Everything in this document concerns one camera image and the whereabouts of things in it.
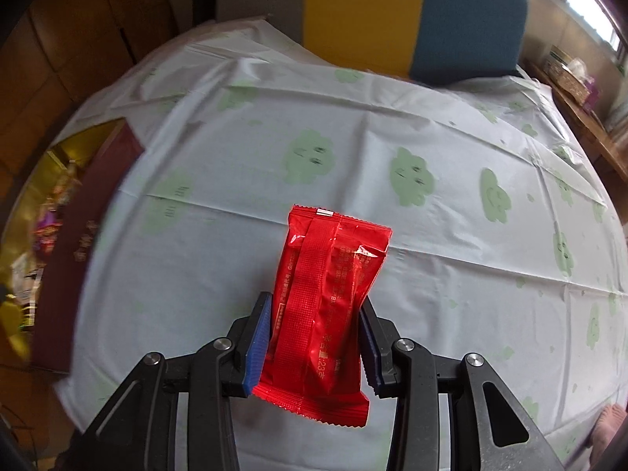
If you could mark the small purple box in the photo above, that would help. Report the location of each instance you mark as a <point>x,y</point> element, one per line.
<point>592,92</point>

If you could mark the wooden wardrobe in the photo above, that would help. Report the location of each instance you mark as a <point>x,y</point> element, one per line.
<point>98,34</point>

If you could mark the window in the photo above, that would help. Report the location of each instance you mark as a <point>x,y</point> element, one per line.
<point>588,10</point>

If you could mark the grey yellow blue headboard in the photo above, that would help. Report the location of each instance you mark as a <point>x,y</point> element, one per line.
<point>363,10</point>

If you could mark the purple snack packet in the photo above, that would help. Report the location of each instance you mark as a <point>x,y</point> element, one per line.
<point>49,230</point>

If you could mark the woven tissue box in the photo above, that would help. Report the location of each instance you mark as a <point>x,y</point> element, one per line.
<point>569,81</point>

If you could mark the pink soft object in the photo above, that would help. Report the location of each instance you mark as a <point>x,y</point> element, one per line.
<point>611,427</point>

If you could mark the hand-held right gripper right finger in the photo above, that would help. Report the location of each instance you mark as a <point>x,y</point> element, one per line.
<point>370,353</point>

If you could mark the large red snack packet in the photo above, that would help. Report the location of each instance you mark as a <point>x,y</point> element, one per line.
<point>319,304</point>

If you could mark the wooden nightstand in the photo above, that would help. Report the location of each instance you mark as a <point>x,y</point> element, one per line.
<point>598,142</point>

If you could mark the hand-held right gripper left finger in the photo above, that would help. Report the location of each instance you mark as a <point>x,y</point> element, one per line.
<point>257,348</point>

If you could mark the dark red gold tin box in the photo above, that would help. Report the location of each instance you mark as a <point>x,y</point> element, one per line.
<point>73,235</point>

